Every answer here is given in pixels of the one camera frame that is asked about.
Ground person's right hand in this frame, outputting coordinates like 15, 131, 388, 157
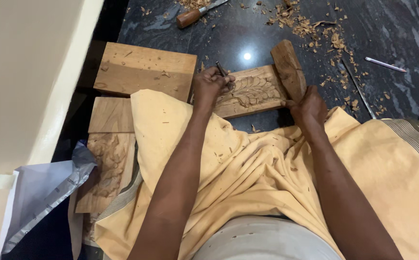
281, 85, 328, 136

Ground white pencil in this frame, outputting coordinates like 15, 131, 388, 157
364, 57, 407, 73

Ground yellow cloth wrap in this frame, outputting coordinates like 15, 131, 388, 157
93, 89, 419, 260

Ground white undershirt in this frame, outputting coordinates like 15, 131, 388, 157
191, 215, 342, 260

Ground carved leaf wooden panel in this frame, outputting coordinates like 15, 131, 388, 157
211, 64, 289, 120

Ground scattered wood shavings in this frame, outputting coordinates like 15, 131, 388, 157
137, 0, 392, 116

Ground long thin metal rod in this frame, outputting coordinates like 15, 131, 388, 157
341, 58, 377, 120

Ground thin metal carving chisel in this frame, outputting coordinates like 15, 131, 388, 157
215, 61, 234, 91

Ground grey plastic mailer bag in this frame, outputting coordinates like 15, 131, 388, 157
1, 140, 98, 256

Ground wooden handled chisel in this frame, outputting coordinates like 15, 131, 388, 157
176, 0, 229, 29

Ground large plain wooden plank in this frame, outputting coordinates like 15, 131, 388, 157
93, 42, 198, 103

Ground wooden mallet block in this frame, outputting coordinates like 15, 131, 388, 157
270, 39, 308, 102

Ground carved floral wooden panel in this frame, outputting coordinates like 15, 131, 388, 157
75, 132, 137, 214

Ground person's left hand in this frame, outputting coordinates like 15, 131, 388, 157
192, 66, 236, 108

